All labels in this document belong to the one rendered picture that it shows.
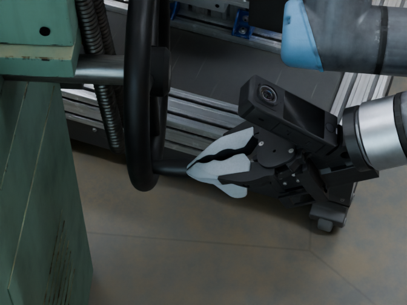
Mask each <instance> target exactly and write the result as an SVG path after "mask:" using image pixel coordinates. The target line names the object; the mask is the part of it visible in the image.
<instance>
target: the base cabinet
mask: <svg viewBox="0 0 407 305"><path fill-rule="evenodd" d="M92 276H93V265H92V261H91V255H90V248H89V245H88V238H87V231H86V228H85V221H84V215H83V211H82V205H81V198H80V194H79V188H78V181H77V177H76V171H75V167H74V160H73V154H72V150H71V143H70V137H69V133H68V126H67V120H66V116H65V110H64V103H63V100H62V93H61V87H60V83H54V82H27V85H26V88H25V92H24V97H23V100H22V104H21V109H20V112H19V116H18V121H17V123H16V128H15V132H14V135H13V140H12V144H11V147H10V152H9V155H8V159H7V163H6V166H5V171H4V175H3V178H2V183H1V187H0V305H88V300H89V295H90V288H91V281H92Z"/></svg>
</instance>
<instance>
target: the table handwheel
mask: <svg viewBox="0 0 407 305"><path fill-rule="evenodd" d="M171 64H172V63H171V52H170V0H128V10H127V23H126V32H125V51H124V55H108V54H79V57H78V63H77V67H76V72H75V76H74V77H44V76H14V75H2V76H3V79H4V80H9V81H24V82H54V83H70V84H101V85H123V86H124V92H123V108H124V143H125V157H126V163H127V170H128V175H129V178H130V181H131V183H132V185H133V186H134V187H135V188H136V189H137V190H138V191H142V192H147V191H150V190H151V189H153V188H154V187H155V185H156V183H157V181H158V178H159V175H160V174H153V160H160V159H163V154H164V145H165V133H166V125H167V109H168V93H169V92H170V87H171Z"/></svg>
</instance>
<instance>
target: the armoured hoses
mask: <svg viewBox="0 0 407 305"><path fill-rule="evenodd" d="M74 1H75V5H76V9H77V14H78V21H79V28H80V29H81V36H82V42H83V43H82V44H83V46H84V50H85V51H84V52H85V54H108V55H116V53H115V49H114V43H113V40H112V36H111V30H110V26H109V22H108V18H107V12H106V10H105V9H106V8H105V4H104V0H74ZM93 85H94V86H93V87H94V91H95V95H96V98H97V101H98V105H99V110H100V114H101V117H102V122H103V126H104V129H105V134H106V136H107V141H108V145H109V149H110V151H111V152H112V153H113V154H117V155H120V154H122V153H124V152H125V143H124V130H123V127H124V108H123V92H124V88H123V87H124V86H123V85H101V84H93Z"/></svg>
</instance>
